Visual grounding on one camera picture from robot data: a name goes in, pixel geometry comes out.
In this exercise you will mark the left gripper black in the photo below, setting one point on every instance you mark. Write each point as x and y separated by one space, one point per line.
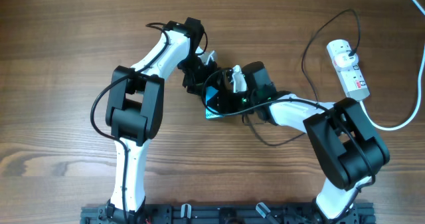
192 85

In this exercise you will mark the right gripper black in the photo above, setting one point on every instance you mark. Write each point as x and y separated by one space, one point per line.
227 102

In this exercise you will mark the teal Samsung Galaxy smartphone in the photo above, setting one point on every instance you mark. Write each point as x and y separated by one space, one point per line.
211 100

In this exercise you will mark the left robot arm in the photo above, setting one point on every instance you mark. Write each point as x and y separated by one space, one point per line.
135 108

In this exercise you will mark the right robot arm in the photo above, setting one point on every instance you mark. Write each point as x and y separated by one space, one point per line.
349 150

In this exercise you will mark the white USB charger plug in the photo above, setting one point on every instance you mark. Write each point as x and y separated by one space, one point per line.
343 61

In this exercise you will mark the white power strip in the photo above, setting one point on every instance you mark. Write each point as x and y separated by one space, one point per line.
352 80

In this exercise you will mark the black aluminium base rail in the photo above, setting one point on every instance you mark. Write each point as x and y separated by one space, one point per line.
229 214

